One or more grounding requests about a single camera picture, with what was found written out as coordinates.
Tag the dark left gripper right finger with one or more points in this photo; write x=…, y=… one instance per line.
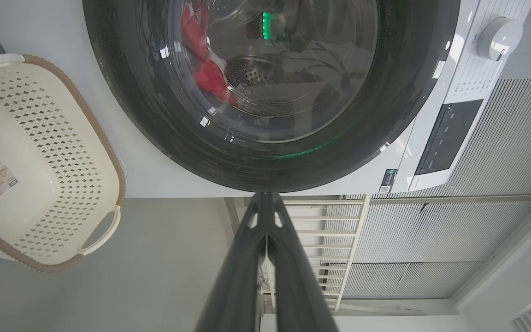
x=297, y=299

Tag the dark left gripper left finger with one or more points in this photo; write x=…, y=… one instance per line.
x=238, y=295

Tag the black round glass washer door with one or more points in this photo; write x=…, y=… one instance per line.
x=155, y=129

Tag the red and white garment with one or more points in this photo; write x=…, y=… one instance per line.
x=210, y=78

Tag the white front-load washing machine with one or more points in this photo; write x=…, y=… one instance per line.
x=145, y=175

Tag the dark washing machine control panel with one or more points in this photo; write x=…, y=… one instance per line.
x=447, y=138

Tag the cream basket with brown rim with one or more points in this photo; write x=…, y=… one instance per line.
x=39, y=193

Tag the white washing machine dial knob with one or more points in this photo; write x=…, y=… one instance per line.
x=498, y=39

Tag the small dark QR sticker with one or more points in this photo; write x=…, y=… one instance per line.
x=388, y=180

